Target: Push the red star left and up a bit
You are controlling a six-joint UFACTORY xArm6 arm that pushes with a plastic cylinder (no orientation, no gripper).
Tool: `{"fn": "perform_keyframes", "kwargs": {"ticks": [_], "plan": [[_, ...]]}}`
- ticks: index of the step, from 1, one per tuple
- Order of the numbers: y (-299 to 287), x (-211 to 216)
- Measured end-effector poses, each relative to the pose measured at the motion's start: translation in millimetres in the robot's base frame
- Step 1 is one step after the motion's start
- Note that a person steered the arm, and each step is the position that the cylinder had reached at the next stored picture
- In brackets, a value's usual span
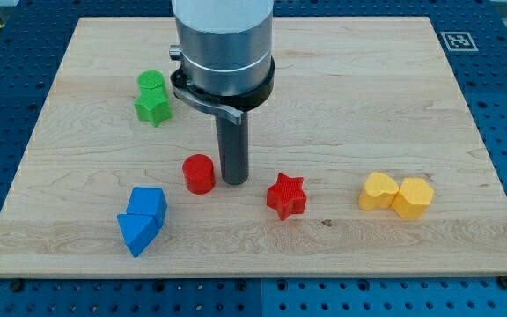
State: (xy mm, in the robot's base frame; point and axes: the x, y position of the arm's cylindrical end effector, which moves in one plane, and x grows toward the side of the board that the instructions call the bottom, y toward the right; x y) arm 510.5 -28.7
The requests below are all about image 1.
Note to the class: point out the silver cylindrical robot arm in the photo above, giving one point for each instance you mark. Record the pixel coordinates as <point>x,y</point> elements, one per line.
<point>225,55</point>

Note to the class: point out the red star block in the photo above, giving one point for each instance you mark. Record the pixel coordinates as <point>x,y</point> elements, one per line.
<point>287,196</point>

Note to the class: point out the green star block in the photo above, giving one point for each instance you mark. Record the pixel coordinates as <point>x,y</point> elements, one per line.
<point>153,108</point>

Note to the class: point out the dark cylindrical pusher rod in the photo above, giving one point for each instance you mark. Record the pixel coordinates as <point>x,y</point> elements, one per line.
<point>233,150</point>

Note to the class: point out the red cylinder block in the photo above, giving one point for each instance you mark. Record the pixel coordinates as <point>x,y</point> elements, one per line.
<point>198,171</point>

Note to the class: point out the wooden board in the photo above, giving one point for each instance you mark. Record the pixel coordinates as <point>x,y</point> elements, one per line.
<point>352,96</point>

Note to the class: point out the blue cube block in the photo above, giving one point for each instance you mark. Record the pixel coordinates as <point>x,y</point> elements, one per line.
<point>148,202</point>

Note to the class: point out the green cylinder block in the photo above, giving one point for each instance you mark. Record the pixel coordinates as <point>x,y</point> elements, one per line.
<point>152,81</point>

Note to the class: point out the yellow heart block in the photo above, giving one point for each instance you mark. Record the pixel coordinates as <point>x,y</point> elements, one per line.
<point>378,192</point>

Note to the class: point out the blue triangle block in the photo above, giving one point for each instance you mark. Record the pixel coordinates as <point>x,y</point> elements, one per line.
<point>138,231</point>

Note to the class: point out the yellow hexagon block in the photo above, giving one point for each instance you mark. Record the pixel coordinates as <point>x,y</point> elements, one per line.
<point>413,199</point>

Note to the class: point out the white fiducial marker tag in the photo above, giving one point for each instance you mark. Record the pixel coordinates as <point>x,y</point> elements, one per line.
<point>458,41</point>

